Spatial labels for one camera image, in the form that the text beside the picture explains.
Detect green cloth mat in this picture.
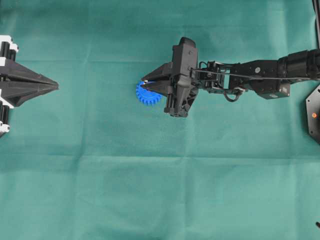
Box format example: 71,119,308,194
0,0,320,240

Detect black cable top right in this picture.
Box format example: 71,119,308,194
311,0,320,50

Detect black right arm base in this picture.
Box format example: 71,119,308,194
305,85,320,144

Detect blue plastic gear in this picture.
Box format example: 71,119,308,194
135,81,163,106

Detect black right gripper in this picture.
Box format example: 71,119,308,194
140,37,199,118

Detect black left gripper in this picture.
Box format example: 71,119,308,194
0,35,59,137

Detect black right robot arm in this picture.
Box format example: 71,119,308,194
141,37,320,118

